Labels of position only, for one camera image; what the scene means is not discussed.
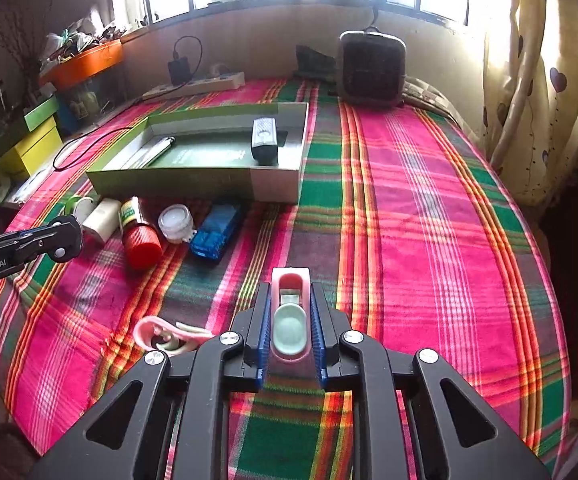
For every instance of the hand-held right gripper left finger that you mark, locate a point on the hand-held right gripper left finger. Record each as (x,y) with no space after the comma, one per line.
(265,340)

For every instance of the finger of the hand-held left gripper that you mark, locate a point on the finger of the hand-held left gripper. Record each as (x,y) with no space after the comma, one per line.
(66,237)

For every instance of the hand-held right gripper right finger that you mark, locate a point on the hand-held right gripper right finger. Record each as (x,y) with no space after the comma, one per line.
(319,340)

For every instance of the green and white spool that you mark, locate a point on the green and white spool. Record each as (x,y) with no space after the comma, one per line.
(85,206)

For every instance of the white USB charger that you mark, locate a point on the white USB charger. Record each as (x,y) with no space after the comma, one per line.
(101,217)

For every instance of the pink plastic clipper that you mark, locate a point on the pink plastic clipper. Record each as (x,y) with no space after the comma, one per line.
(291,280)
(141,332)

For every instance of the black and white round gadget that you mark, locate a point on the black and white round gadget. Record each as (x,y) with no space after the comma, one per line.
(175,222)

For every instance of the blue toy vehicle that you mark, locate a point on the blue toy vehicle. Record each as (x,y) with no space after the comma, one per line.
(214,232)

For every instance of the green cardboard box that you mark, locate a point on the green cardboard box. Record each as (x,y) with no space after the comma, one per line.
(194,180)

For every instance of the red-capped bottle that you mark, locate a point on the red-capped bottle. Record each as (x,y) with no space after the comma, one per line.
(141,250)

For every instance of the yellow box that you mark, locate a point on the yellow box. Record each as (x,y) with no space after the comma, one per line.
(24,152)

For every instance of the small green box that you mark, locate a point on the small green box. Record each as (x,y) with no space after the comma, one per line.
(41,114)

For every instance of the pink plaid blanket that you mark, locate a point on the pink plaid blanket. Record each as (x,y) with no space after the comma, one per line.
(419,210)

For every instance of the orange plastic bin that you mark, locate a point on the orange plastic bin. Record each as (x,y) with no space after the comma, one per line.
(89,62)

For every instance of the black and silver gadget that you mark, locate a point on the black and silver gadget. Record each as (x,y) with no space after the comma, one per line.
(264,152)

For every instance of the black plug-in charger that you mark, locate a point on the black plug-in charger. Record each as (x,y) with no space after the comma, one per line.
(180,70)

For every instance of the heap of plastic bags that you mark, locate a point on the heap of plastic bags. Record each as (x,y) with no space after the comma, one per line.
(79,35)

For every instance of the white power strip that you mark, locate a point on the white power strip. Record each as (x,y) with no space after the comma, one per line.
(209,85)

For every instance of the patterned pillow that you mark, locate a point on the patterned pillow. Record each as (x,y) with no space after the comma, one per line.
(424,92)

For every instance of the grey space heater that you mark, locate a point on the grey space heater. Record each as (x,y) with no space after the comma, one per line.
(371,70)

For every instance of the cream patterned curtain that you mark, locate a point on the cream patterned curtain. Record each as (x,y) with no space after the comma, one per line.
(544,110)

